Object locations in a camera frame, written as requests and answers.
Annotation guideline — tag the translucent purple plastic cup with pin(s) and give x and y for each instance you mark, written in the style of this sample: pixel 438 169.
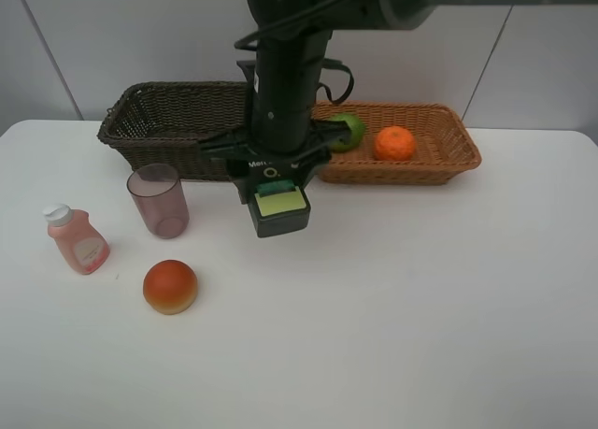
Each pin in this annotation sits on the translucent purple plastic cup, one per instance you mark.
pixel 158 195

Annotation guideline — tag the orange tangerine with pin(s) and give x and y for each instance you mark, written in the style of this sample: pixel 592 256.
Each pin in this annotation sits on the orange tangerine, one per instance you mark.
pixel 394 144

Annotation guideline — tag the black pump bottle green label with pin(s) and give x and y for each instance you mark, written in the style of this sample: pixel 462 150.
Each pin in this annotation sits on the black pump bottle green label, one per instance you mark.
pixel 275 196

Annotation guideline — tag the dark brown wicker basket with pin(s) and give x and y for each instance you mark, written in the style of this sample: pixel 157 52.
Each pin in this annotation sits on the dark brown wicker basket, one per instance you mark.
pixel 162 122

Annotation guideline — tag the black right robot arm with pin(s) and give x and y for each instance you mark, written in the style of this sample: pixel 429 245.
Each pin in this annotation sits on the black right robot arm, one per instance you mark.
pixel 284 77

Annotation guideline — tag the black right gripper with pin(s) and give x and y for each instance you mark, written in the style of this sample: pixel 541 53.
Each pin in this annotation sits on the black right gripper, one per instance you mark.
pixel 241 152

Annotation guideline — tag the orange wicker basket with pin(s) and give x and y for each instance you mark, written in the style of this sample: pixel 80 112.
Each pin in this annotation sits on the orange wicker basket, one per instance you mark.
pixel 444 149

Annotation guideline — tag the pink bottle white cap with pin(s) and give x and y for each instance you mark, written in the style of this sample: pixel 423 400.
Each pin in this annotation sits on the pink bottle white cap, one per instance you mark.
pixel 82 246

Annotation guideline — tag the round orange bread bun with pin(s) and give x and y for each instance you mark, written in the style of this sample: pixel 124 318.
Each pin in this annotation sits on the round orange bread bun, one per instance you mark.
pixel 170 287

